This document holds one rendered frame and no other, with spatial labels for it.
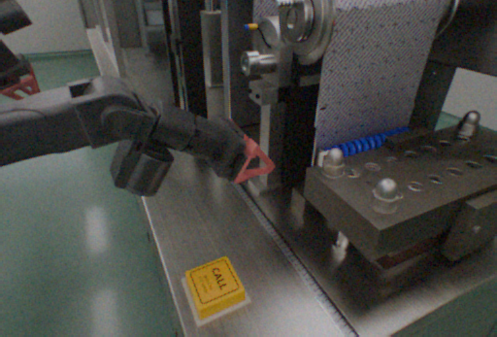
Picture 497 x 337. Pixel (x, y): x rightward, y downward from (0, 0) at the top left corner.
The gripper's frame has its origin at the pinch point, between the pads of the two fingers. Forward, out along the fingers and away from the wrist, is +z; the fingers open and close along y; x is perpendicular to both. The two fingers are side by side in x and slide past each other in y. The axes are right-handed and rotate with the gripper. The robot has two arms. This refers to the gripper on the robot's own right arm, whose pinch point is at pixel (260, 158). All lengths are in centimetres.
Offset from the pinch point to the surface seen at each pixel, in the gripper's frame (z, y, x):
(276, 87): 0.9, -7.3, 11.2
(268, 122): 4.2, -8.3, 4.8
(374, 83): 13.7, 0.0, 20.2
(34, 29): -34, -556, -102
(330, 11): -3.1, 0.3, 24.1
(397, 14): 9.1, -0.1, 30.3
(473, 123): 34.9, 7.7, 23.4
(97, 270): 21, -88, -111
